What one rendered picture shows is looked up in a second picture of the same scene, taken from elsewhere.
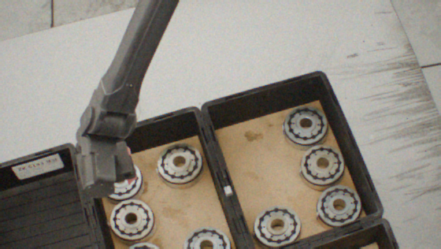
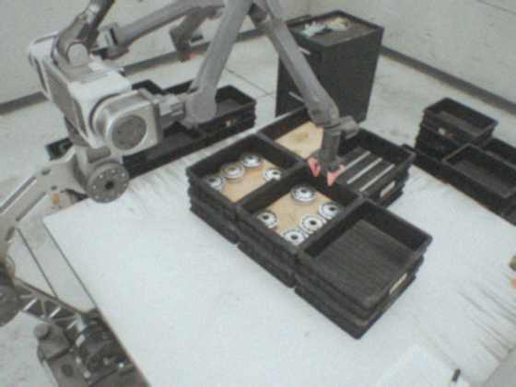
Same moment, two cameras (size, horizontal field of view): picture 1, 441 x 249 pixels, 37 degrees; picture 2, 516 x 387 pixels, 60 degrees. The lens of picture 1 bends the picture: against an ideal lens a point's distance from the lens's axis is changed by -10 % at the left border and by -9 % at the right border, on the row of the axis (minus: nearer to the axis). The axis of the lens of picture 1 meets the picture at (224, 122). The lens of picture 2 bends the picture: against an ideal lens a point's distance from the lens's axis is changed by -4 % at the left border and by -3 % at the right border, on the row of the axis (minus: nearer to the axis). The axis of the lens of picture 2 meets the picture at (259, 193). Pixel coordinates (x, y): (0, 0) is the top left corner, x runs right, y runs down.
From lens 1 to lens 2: 193 cm
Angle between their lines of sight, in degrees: 72
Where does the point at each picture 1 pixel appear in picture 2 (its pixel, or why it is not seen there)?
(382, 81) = (146, 193)
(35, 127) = (274, 358)
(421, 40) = not seen: hidden behind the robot
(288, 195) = (252, 182)
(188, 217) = (290, 211)
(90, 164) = (345, 123)
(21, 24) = not seen: outside the picture
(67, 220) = (335, 260)
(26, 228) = (359, 278)
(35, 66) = not seen: outside the picture
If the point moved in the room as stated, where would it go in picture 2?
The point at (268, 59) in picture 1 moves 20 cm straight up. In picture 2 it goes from (151, 246) to (145, 209)
